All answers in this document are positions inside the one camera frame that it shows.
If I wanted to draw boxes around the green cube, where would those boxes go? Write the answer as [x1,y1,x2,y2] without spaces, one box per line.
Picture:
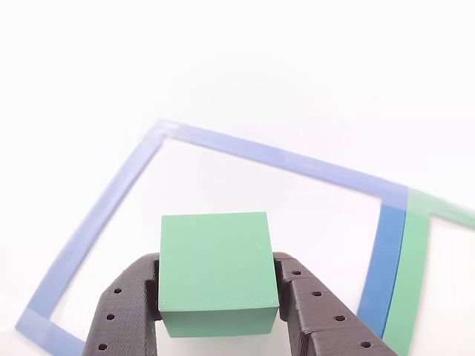
[157,211,281,339]

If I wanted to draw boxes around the blue tape square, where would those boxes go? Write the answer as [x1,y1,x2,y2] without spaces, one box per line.
[14,118,410,356]

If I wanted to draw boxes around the green tape square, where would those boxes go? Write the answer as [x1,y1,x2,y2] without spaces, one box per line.
[381,187,475,356]

